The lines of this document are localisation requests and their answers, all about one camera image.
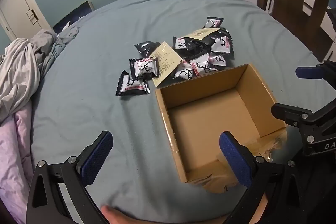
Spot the cardboard box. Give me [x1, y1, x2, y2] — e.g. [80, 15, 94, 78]
[156, 64, 287, 193]

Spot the black white snack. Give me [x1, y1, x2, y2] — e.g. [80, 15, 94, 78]
[116, 71, 150, 96]
[129, 57, 159, 80]

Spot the white deer snack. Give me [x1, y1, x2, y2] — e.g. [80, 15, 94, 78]
[189, 53, 218, 77]
[173, 61, 194, 80]

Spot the beige paper packet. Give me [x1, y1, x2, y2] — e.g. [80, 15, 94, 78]
[150, 42, 183, 88]
[182, 28, 220, 40]

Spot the snack packet cluster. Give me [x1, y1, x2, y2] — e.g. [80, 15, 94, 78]
[209, 52, 227, 67]

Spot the black snack packet back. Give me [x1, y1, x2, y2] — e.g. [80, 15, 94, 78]
[134, 41, 161, 57]

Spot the person's left hand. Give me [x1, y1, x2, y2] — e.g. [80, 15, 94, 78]
[101, 205, 227, 224]

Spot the pink quilt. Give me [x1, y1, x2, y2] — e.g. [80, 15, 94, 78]
[1, 102, 33, 223]

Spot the grey crumpled blanket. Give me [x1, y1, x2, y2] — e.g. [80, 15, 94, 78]
[1, 25, 79, 122]

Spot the white door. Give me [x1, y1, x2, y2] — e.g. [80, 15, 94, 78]
[1, 0, 51, 40]

